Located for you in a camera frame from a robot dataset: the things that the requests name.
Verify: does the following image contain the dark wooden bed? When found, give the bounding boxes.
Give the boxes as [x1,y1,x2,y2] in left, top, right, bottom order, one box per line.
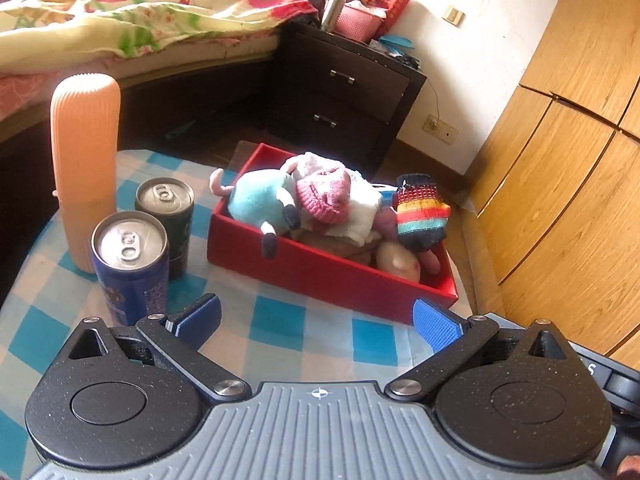
[0,0,333,241]

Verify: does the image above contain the beige wall outlet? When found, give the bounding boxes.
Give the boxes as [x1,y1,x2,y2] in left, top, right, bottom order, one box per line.
[422,114,458,145]

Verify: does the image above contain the floral blanket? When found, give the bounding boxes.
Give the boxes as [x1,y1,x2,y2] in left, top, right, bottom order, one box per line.
[0,0,321,61]

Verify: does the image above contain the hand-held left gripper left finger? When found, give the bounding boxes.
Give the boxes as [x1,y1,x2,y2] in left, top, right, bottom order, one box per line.
[66,294,251,402]

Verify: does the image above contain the pale green towel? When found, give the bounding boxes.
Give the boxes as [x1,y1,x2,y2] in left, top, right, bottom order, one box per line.
[295,230,378,265]

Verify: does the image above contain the steel thermos bottle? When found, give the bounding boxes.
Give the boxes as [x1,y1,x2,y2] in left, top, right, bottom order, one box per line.
[320,0,348,33]

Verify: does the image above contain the purple fleece cloth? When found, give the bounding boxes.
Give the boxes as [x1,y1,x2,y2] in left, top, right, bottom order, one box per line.
[372,207,401,242]

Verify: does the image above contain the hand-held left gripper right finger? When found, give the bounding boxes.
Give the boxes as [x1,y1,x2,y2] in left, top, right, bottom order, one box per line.
[384,299,572,402]

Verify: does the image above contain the pink plastic basket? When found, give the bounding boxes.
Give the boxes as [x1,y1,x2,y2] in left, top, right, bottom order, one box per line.
[334,2,388,43]

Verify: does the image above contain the blue checkered tablecloth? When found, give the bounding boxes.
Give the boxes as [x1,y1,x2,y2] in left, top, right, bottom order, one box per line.
[0,149,476,480]

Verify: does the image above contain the pink knit hat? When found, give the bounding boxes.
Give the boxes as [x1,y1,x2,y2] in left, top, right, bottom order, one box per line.
[295,165,351,225]

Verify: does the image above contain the white towel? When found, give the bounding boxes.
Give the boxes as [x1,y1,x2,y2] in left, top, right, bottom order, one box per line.
[292,152,385,242]

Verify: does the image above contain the dark green drink can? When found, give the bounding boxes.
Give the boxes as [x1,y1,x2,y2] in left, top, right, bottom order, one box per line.
[135,177,195,281]

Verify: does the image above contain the wooden wardrobe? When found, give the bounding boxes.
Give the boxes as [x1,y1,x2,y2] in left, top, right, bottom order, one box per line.
[470,0,640,361]

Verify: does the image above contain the dark wooden nightstand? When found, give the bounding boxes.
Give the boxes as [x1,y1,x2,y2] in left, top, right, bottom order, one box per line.
[267,20,428,171]

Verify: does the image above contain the red cardboard box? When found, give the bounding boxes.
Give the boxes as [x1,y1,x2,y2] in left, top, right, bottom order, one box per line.
[207,142,460,326]

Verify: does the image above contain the blue drink can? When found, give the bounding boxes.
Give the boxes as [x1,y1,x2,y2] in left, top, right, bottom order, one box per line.
[91,212,170,326]

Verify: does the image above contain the teal plush toy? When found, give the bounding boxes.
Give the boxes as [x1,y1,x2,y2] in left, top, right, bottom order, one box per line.
[210,167,301,260]

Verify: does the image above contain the cream pink plush toy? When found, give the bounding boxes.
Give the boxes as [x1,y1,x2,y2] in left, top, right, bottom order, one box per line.
[375,241,443,282]

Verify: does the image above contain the teal paper item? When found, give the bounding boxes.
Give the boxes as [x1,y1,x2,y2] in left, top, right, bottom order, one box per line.
[379,35,416,56]

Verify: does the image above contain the rainbow striped knit glove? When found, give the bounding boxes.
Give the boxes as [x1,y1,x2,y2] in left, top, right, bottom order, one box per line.
[392,174,451,252]

